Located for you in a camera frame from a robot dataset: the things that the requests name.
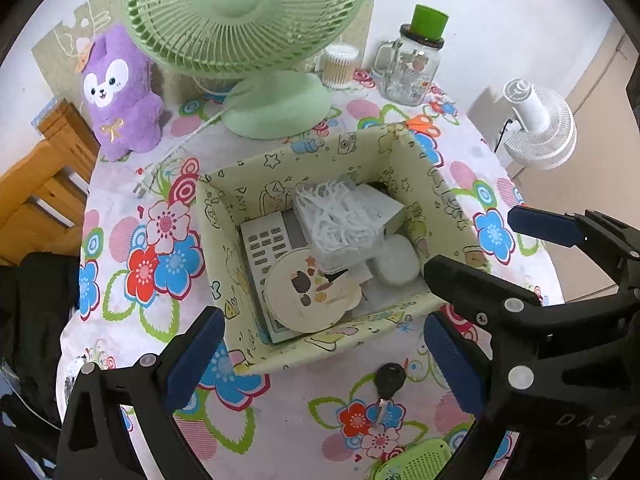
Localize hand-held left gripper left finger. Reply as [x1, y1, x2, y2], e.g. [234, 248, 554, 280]
[56, 306, 226, 480]

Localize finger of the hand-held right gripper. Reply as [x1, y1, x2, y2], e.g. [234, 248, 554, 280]
[424, 254, 640, 401]
[507, 206, 640, 291]

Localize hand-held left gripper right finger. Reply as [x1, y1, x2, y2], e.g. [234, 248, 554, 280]
[424, 311, 521, 480]

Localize black headed key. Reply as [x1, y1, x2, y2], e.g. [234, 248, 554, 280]
[372, 362, 406, 428]

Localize yellow patterned storage box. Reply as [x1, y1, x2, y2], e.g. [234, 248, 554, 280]
[196, 127, 493, 375]

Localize round cream compact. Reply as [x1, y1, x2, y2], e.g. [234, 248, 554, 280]
[263, 247, 363, 333]

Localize white calculator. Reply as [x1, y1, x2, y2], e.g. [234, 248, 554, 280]
[240, 211, 321, 345]

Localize bag of white floss picks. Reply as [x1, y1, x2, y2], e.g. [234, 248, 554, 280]
[292, 180, 388, 273]

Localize white round case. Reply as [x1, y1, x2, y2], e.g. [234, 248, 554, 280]
[372, 234, 421, 287]

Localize white standing fan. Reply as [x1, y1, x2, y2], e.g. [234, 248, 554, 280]
[502, 77, 578, 170]

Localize green perforated device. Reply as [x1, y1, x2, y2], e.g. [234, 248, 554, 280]
[372, 437, 453, 480]

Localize floral tablecloth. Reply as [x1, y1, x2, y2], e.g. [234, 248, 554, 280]
[55, 67, 566, 480]

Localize white power adapter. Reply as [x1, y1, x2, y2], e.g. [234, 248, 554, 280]
[352, 182, 407, 236]

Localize white printed plastic bag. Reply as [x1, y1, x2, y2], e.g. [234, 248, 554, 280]
[59, 352, 101, 411]

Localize glass jar mug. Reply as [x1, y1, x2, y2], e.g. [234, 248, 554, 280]
[372, 25, 446, 107]

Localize green plastic cup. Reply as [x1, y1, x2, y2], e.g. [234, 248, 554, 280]
[410, 4, 449, 41]

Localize wooden chair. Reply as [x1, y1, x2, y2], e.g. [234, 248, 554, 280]
[0, 97, 101, 266]

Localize purple plush toy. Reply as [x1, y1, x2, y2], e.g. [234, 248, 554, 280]
[75, 22, 166, 162]

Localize clear cotton swab container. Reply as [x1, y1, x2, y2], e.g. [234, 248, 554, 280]
[320, 44, 361, 91]

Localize green desk fan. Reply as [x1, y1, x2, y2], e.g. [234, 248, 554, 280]
[125, 0, 373, 140]

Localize black fan cable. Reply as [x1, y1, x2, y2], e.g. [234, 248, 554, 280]
[492, 119, 516, 153]

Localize orange handled scissors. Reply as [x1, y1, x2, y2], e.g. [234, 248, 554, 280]
[405, 114, 443, 138]

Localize white fan power cable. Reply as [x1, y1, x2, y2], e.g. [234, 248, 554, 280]
[132, 82, 261, 200]

